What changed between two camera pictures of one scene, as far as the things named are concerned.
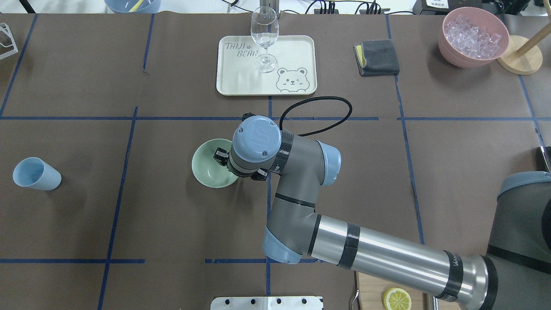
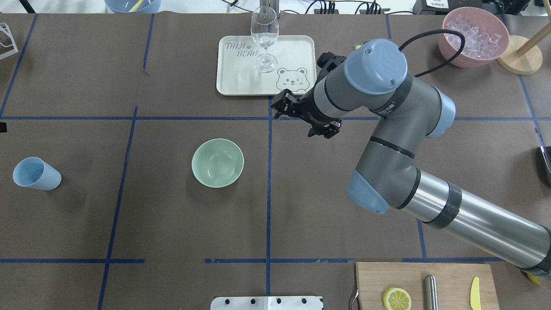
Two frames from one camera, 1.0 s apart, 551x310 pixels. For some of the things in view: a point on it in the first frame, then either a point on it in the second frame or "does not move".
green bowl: [207, 170] does not move
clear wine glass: [264, 27] does not move
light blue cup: [34, 172] does not move
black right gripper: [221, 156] -> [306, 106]
